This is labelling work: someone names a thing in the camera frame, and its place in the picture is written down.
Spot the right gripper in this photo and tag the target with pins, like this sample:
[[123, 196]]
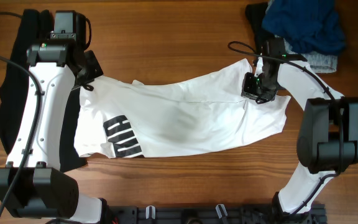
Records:
[[249, 89]]

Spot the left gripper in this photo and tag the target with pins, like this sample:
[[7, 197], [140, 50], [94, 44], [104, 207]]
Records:
[[96, 70]]

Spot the white t-shirt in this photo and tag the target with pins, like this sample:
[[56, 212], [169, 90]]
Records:
[[197, 116]]

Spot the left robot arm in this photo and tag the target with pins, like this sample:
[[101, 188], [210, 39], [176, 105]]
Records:
[[31, 183]]

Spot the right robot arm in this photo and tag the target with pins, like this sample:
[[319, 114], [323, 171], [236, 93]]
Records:
[[327, 143]]

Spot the light grey garment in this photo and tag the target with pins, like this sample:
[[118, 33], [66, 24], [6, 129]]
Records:
[[319, 63]]

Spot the black garment on left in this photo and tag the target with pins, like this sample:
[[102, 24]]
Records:
[[13, 92]]

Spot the black garment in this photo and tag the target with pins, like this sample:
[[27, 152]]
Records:
[[255, 14], [13, 92]]

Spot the black garment at top right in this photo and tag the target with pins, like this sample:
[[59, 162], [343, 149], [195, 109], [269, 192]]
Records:
[[255, 14]]

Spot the dark blue garment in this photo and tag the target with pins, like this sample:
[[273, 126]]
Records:
[[307, 25]]

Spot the right white rail clip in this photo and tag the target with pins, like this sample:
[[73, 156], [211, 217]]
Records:
[[222, 213]]

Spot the white rail clip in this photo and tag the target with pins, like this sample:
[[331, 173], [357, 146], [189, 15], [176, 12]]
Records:
[[222, 213], [150, 212]]

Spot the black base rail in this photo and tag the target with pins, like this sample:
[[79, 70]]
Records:
[[246, 214]]

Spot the left white rail clip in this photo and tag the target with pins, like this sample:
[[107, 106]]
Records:
[[150, 212]]

